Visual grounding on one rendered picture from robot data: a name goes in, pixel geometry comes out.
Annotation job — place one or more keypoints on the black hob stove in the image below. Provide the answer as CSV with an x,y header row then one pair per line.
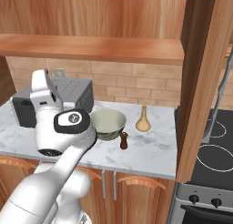
x,y
215,160

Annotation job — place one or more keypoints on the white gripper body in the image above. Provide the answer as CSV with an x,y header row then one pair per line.
x,y
42,82

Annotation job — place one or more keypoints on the pale green mixing bowl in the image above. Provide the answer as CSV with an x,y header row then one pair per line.
x,y
109,121

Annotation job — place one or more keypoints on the wooden base cabinet door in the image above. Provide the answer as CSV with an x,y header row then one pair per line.
x,y
94,197
142,203

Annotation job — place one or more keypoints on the brown shaker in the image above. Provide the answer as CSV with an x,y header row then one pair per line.
x,y
123,141

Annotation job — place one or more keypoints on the grey wall outlet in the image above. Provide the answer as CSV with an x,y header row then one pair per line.
x,y
59,73

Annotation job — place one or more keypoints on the wooden wall cabinet door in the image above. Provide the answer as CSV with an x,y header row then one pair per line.
x,y
200,82

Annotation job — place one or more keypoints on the tan bottle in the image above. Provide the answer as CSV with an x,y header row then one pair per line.
x,y
143,124

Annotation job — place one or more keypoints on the black oven door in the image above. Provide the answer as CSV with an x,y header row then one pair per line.
x,y
209,217

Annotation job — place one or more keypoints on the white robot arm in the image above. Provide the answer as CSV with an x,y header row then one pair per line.
x,y
45,185

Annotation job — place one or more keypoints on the wooden wall cabinet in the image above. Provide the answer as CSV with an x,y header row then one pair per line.
x,y
91,27

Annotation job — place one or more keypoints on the black stove knob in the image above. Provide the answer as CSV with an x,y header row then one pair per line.
x,y
194,199
216,202

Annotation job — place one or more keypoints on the grey toaster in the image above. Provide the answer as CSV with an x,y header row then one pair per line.
x,y
75,92

